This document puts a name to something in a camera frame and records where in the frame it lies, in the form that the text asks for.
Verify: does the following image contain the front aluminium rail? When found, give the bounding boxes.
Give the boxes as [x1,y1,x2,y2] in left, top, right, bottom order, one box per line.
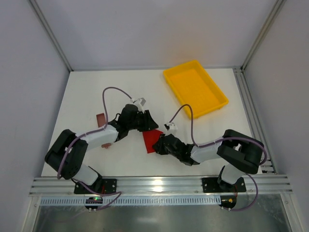
[29,174,293,196]

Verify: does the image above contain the right frame post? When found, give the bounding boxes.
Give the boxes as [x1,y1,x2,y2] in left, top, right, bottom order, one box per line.
[240,0,286,72]

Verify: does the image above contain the slotted cable duct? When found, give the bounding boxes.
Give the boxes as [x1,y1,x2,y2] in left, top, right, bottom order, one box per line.
[40,195,221,207]

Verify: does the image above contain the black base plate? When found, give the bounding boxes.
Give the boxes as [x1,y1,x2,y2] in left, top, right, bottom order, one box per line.
[74,177,117,194]
[201,177,246,193]

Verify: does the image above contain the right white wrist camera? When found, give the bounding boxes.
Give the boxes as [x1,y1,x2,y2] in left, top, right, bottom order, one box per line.
[164,122,178,134]

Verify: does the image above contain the right side aluminium rail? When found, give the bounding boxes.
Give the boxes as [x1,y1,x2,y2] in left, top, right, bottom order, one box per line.
[233,68,277,174]

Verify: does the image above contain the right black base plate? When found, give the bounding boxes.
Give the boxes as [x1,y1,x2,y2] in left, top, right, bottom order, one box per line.
[201,177,246,193]

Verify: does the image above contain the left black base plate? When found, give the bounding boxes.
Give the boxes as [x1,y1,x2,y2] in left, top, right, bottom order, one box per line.
[74,177,117,194]

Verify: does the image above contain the aluminium rail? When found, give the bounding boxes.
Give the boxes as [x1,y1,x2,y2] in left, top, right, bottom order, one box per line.
[233,68,277,174]
[29,174,293,196]

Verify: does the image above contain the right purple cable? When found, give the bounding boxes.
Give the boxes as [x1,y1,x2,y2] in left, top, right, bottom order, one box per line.
[170,104,268,211]

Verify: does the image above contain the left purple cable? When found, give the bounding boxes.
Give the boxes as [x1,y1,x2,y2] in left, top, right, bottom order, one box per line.
[56,87,136,210]

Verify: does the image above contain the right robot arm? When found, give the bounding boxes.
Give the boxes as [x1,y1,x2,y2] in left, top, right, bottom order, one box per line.
[153,129,267,191]

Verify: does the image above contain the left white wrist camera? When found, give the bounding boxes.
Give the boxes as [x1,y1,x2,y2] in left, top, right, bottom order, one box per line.
[131,98,146,113]

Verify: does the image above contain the frame post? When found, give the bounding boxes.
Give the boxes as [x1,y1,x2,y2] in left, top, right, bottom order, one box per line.
[28,0,73,72]
[240,0,286,72]

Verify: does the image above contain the brown utensil tray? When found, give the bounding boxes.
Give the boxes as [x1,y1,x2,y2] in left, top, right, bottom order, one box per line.
[96,113,112,149]

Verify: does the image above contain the left frame post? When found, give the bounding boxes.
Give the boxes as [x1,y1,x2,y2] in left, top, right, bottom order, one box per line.
[28,0,73,72]

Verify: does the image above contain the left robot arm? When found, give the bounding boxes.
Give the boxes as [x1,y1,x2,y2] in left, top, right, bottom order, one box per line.
[44,104,158,186]

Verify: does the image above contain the purple cable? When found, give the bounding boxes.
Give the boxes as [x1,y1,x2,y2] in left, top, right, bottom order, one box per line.
[56,87,136,210]
[170,104,268,211]

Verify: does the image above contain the yellow plastic bin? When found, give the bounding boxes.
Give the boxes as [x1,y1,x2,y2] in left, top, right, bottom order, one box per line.
[163,60,229,119]

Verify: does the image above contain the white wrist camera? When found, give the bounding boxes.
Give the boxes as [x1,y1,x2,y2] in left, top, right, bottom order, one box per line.
[131,98,146,113]
[164,122,178,134]

